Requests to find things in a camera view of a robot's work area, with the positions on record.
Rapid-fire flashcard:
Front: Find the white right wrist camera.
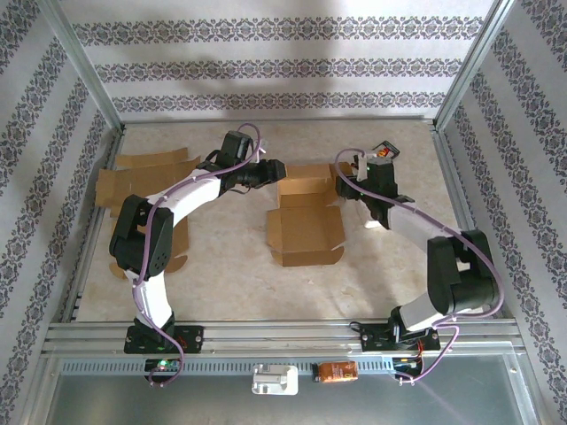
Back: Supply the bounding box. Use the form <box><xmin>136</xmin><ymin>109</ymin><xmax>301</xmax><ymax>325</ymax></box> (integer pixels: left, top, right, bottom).
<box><xmin>353</xmin><ymin>151</ymin><xmax>372</xmax><ymax>182</ymax></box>

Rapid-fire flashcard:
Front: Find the small green-lit circuit board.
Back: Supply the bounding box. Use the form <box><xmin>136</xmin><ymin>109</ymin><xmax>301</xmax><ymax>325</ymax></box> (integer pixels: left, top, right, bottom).
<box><xmin>144</xmin><ymin>357</ymin><xmax>183</xmax><ymax>373</ymax></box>

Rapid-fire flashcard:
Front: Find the aluminium side rail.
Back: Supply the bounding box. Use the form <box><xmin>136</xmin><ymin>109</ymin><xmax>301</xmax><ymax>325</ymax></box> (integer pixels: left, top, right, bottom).
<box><xmin>430</xmin><ymin>123</ymin><xmax>509</xmax><ymax>322</ymax></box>
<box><xmin>59</xmin><ymin>126</ymin><xmax>128</xmax><ymax>323</ymax></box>

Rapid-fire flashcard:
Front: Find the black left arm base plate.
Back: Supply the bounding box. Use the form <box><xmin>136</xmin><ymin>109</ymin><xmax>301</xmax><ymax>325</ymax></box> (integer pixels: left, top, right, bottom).
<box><xmin>123</xmin><ymin>325</ymin><xmax>205</xmax><ymax>355</ymax></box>

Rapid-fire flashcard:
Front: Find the orange battery pack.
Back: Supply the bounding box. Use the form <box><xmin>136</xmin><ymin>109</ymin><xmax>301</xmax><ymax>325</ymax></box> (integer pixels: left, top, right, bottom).
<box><xmin>312</xmin><ymin>360</ymin><xmax>358</xmax><ymax>383</ymax></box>

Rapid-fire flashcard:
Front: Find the grey metal sheet panel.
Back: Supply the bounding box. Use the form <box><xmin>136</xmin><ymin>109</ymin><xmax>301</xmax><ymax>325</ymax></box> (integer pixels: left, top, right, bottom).
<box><xmin>24</xmin><ymin>353</ymin><xmax>541</xmax><ymax>425</ymax></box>

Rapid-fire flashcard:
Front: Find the black parallel charging board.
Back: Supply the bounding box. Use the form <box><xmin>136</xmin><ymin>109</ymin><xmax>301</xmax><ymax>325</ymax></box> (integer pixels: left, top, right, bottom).
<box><xmin>369</xmin><ymin>139</ymin><xmax>401</xmax><ymax>163</ymax></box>

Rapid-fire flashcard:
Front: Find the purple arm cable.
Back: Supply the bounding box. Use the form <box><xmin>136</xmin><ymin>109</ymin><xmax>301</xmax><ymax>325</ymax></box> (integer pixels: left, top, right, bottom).
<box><xmin>334</xmin><ymin>148</ymin><xmax>505</xmax><ymax>385</ymax></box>
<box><xmin>132</xmin><ymin>122</ymin><xmax>267</xmax><ymax>390</ymax></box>

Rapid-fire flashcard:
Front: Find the small wired circuit board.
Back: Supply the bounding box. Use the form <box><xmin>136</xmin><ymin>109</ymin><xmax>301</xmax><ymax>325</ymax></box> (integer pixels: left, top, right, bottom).
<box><xmin>392</xmin><ymin>353</ymin><xmax>424</xmax><ymax>377</ymax></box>

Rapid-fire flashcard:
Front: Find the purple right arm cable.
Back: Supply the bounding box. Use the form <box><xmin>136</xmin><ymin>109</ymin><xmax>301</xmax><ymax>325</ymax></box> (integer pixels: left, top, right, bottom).
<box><xmin>334</xmin><ymin>148</ymin><xmax>505</xmax><ymax>385</ymax></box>

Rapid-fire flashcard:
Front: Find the brown cardboard mailer box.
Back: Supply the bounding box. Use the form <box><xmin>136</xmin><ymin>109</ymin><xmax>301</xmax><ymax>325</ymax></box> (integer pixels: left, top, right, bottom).
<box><xmin>94</xmin><ymin>148</ymin><xmax>203</xmax><ymax>281</ymax></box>
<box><xmin>265</xmin><ymin>162</ymin><xmax>346</xmax><ymax>267</ymax></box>

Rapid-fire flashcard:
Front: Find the aluminium mounting rail beam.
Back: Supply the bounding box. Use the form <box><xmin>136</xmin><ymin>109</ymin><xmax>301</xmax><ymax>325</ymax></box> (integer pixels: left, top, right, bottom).
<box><xmin>42</xmin><ymin>319</ymin><xmax>524</xmax><ymax>358</ymax></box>

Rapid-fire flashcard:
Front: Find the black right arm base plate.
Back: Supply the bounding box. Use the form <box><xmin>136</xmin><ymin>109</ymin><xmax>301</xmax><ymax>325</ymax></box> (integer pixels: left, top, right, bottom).
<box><xmin>361</xmin><ymin>321</ymin><xmax>440</xmax><ymax>354</ymax></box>

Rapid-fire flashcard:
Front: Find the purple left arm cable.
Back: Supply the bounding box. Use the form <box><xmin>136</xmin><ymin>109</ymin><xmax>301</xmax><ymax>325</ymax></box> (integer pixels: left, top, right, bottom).
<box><xmin>132</xmin><ymin>122</ymin><xmax>267</xmax><ymax>390</ymax></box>

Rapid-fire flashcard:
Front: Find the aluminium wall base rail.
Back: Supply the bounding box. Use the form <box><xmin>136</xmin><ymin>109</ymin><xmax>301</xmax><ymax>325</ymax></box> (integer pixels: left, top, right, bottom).
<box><xmin>119</xmin><ymin>115</ymin><xmax>438</xmax><ymax>128</ymax></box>

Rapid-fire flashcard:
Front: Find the grey slotted cable duct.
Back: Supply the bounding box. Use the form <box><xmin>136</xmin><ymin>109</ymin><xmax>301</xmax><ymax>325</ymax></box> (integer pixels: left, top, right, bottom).
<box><xmin>59</xmin><ymin>357</ymin><xmax>398</xmax><ymax>376</ymax></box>

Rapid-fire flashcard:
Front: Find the white plastic bracket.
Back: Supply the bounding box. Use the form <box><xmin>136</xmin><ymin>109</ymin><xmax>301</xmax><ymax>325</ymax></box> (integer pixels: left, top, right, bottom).
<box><xmin>251</xmin><ymin>363</ymin><xmax>299</xmax><ymax>396</ymax></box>

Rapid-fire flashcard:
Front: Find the aluminium corner post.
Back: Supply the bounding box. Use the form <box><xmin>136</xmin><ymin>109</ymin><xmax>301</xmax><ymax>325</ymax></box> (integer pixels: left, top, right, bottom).
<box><xmin>432</xmin><ymin>0</ymin><xmax>524</xmax><ymax>129</ymax></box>
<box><xmin>37</xmin><ymin>0</ymin><xmax>124</xmax><ymax>132</ymax></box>

